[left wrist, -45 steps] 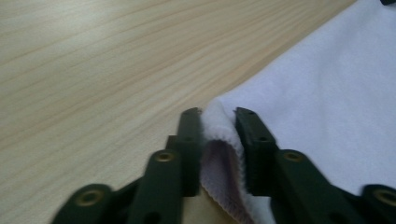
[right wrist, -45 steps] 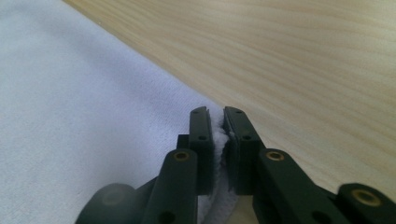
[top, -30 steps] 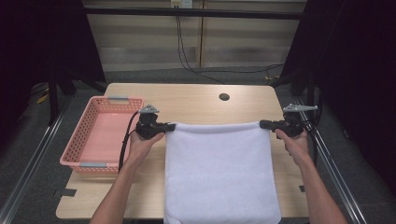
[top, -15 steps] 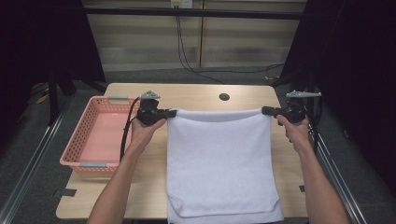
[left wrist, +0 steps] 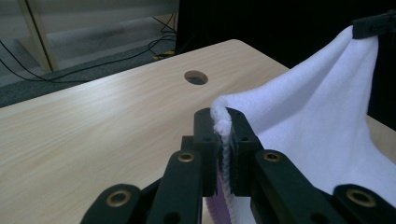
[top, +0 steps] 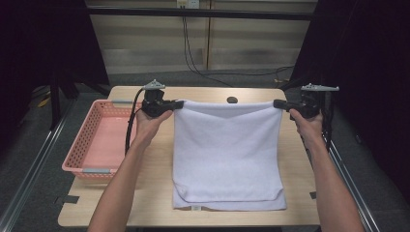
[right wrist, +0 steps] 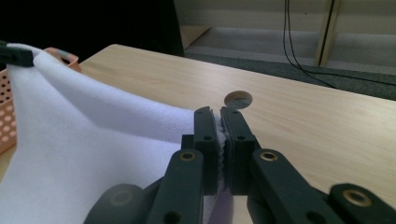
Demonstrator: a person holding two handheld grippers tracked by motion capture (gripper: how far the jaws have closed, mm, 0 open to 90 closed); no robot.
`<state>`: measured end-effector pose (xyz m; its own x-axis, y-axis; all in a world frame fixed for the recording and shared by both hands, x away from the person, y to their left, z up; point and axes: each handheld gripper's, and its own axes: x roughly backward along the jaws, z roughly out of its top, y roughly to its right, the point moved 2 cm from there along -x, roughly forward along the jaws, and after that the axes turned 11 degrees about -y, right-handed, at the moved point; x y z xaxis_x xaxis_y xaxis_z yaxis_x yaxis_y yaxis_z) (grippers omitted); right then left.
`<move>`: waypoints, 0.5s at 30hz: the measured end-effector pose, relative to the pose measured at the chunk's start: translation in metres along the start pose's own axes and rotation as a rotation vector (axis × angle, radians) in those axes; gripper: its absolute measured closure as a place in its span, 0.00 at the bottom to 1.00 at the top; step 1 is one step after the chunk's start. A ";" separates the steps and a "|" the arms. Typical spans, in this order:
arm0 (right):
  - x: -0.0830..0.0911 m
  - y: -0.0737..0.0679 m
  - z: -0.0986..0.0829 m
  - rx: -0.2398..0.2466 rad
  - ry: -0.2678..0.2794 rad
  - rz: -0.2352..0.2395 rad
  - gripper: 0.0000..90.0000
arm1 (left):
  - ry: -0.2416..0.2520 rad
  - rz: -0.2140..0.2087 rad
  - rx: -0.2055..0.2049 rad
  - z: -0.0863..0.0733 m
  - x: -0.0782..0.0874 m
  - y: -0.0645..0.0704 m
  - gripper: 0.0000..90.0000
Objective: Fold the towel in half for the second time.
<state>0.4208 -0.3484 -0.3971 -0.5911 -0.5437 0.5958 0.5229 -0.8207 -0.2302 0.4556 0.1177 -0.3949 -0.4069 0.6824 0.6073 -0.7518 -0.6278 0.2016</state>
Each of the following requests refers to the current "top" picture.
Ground black hanging power cable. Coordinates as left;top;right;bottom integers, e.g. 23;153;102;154
182;15;234;88

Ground yellow object on floor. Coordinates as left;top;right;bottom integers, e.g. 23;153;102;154
37;96;52;109

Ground person's left hand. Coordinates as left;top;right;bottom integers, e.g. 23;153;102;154
133;109;174;148

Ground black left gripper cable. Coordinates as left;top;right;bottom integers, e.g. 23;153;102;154
124;88;145;155

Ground white wall outlet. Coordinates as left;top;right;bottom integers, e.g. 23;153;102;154
176;0;201;10

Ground white cat print towel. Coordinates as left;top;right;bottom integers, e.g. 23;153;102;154
171;99;288;213

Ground black curtain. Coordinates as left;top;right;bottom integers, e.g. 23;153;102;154
0;0;110;156
289;0;410;204

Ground pink perforated plastic basket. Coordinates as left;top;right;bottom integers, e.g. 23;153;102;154
61;99;145;180

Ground black horizontal metal bar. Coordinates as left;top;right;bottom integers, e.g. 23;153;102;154
86;7;319;21

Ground black cable on floor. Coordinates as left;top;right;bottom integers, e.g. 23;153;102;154
199;65;295;79

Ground black metal stand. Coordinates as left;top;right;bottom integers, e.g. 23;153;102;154
47;72;80;131

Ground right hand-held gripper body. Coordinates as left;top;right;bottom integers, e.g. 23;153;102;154
291;82;340;120

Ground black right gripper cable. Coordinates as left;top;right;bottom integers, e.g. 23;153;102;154
318;91;335;153

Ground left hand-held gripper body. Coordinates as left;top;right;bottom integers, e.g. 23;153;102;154
141;78;169;118

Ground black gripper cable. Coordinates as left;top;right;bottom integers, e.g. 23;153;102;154
318;91;335;153
124;88;145;155

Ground person's right hand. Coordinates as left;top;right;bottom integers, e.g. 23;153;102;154
289;108;325;151

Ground aluminium floor rail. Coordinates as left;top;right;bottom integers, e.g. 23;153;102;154
0;96;79;232
304;100;382;232

